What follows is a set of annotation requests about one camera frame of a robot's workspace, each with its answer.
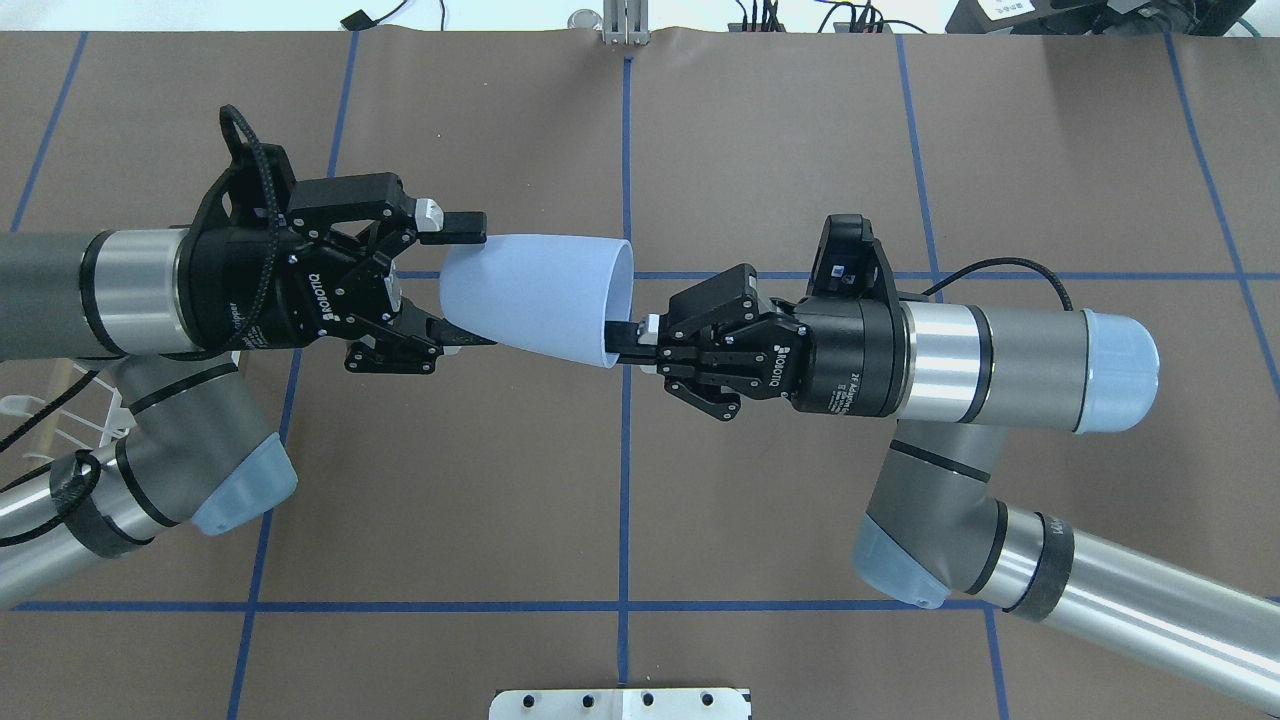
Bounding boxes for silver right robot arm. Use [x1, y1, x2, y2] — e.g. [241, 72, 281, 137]
[617, 278, 1277, 719]

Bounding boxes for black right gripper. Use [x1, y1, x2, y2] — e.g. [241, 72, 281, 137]
[604, 264, 909, 421]

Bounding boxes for white pedestal column base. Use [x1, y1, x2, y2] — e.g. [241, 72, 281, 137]
[488, 687, 754, 719]

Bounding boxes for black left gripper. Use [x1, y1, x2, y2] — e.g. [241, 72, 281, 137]
[180, 173, 497, 374]

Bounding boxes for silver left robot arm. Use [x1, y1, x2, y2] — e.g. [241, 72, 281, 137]
[3, 164, 486, 609]

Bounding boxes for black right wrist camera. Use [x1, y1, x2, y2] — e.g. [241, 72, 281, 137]
[806, 214, 899, 304]

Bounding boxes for small black phone device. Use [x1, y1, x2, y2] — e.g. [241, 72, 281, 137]
[340, 9, 378, 32]

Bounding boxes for aluminium frame post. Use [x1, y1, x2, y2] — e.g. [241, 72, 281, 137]
[600, 0, 652, 46]

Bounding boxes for orange black usb hub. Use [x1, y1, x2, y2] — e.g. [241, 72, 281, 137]
[847, 3, 884, 35]

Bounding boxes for light blue plastic cup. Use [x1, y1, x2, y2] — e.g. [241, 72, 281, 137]
[439, 234, 634, 368]

